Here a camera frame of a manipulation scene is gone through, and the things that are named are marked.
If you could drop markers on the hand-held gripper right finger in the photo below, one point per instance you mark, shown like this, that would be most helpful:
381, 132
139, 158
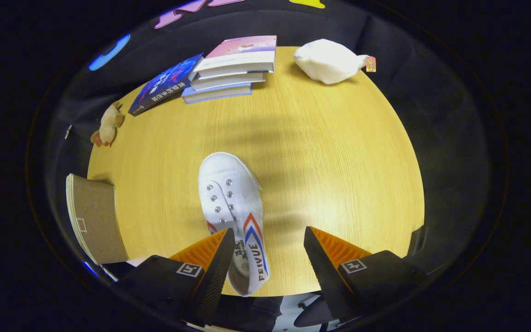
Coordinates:
325, 272

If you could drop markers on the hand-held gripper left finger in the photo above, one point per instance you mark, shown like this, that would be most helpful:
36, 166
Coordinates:
215, 276

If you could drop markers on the white canvas shoe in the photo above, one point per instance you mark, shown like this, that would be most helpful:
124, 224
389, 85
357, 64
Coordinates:
228, 184

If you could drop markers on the light blue book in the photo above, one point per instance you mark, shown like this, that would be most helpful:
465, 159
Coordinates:
215, 93

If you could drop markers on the brown plush dog toy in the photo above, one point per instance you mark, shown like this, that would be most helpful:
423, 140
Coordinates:
108, 127

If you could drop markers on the grey cover book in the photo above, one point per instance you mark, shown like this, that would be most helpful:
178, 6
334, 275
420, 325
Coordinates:
228, 81

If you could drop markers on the dark blue book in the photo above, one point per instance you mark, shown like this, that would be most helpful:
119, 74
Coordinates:
164, 85

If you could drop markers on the silver clip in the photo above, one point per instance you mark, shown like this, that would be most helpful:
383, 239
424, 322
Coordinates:
68, 132

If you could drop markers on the white plush toy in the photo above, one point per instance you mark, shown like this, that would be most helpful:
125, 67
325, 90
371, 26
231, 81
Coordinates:
325, 60

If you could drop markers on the pink cover book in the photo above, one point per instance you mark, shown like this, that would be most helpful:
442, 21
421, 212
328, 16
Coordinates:
242, 46

